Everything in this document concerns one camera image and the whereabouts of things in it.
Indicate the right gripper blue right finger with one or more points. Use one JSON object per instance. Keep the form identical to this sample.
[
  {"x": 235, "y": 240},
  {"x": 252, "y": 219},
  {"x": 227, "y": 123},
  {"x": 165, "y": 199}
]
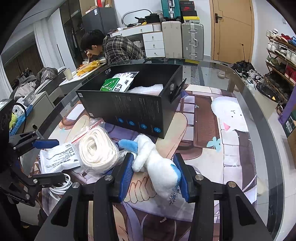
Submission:
[{"x": 185, "y": 180}]

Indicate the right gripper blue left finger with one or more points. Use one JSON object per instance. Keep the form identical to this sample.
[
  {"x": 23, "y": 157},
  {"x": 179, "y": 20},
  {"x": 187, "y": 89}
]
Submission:
[{"x": 125, "y": 176}]

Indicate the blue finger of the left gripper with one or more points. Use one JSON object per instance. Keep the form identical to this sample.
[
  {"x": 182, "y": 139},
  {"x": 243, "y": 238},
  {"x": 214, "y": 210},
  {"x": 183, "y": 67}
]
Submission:
[{"x": 45, "y": 143}]

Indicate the white plush toy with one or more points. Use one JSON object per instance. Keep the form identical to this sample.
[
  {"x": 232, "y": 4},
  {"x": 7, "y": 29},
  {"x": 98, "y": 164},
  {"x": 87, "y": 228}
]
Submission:
[{"x": 164, "y": 174}]

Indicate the white foam block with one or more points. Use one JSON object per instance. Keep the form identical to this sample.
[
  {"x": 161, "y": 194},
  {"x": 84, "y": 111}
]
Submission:
[{"x": 151, "y": 90}]

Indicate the green white packet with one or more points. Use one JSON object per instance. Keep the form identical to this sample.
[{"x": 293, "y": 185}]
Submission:
[{"x": 109, "y": 84}]

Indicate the white printed packet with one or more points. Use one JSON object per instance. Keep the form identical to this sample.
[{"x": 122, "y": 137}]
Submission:
[{"x": 57, "y": 159}]

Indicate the black cardboard box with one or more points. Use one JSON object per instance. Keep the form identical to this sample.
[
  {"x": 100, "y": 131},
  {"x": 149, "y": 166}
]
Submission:
[{"x": 143, "y": 113}]

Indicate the clothes pile on sofa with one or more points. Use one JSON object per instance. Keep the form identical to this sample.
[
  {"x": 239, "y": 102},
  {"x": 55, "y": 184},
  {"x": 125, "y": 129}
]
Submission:
[{"x": 47, "y": 79}]

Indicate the grey side table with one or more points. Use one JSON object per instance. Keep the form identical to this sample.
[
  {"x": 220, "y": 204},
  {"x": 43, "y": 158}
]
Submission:
[{"x": 68, "y": 85}]

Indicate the beige cup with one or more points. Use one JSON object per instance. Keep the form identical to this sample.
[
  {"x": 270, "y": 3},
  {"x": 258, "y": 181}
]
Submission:
[{"x": 68, "y": 74}]

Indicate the yellow food bag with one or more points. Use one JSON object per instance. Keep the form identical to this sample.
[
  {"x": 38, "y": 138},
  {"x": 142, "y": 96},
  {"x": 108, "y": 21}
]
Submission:
[{"x": 88, "y": 67}]

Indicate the man in plaid shirt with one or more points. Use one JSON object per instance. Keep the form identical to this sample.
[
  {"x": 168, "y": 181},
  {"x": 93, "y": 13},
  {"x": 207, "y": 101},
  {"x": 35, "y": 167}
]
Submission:
[{"x": 115, "y": 49}]

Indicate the pile of shoes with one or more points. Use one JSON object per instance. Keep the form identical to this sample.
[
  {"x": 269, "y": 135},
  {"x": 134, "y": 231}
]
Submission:
[{"x": 250, "y": 77}]

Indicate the open cardboard box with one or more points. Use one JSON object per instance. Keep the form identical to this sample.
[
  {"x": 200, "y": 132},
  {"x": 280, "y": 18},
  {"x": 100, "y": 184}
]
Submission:
[{"x": 292, "y": 144}]

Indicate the white drawer cabinet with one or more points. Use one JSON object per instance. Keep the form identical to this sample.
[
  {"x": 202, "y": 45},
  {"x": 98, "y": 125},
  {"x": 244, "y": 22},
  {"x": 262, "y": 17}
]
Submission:
[{"x": 148, "y": 37}]

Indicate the silver suitcase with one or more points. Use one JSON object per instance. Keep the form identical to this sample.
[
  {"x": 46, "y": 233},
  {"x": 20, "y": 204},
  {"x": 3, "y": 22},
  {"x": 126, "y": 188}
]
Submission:
[{"x": 193, "y": 41}]

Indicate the beige suitcase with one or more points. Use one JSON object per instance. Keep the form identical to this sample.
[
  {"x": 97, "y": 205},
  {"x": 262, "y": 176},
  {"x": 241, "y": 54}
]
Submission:
[{"x": 172, "y": 37}]

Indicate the black fridge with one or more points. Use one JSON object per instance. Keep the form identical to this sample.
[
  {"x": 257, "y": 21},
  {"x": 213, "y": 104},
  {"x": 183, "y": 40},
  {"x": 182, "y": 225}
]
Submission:
[{"x": 103, "y": 19}]

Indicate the wooden shoe rack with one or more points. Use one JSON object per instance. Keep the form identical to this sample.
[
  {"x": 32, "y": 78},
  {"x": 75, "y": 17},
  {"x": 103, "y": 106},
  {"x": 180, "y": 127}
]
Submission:
[{"x": 280, "y": 63}]

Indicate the stacked shoe boxes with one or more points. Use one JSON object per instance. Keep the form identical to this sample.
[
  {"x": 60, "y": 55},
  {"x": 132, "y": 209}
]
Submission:
[{"x": 188, "y": 12}]

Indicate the wooden door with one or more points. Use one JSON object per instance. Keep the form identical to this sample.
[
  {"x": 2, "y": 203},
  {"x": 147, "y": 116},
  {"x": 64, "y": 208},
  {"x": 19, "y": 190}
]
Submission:
[{"x": 232, "y": 30}]

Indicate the teal suitcase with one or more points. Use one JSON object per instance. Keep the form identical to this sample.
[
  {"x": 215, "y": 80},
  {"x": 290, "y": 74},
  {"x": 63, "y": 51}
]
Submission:
[{"x": 171, "y": 10}]

